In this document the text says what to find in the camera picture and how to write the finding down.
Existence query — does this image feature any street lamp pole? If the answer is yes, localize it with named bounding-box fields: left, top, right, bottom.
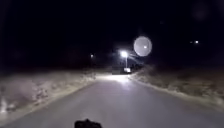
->
left=119, top=50, right=130, bottom=70

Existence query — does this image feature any grey asphalt road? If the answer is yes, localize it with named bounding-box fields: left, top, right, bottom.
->
left=0, top=73, right=224, bottom=128

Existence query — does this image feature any robot's own part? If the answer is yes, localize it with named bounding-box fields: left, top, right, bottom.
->
left=74, top=118, right=103, bottom=128

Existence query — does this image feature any dry grass verge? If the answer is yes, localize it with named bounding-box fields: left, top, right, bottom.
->
left=129, top=65, right=224, bottom=108
left=0, top=68, right=101, bottom=118

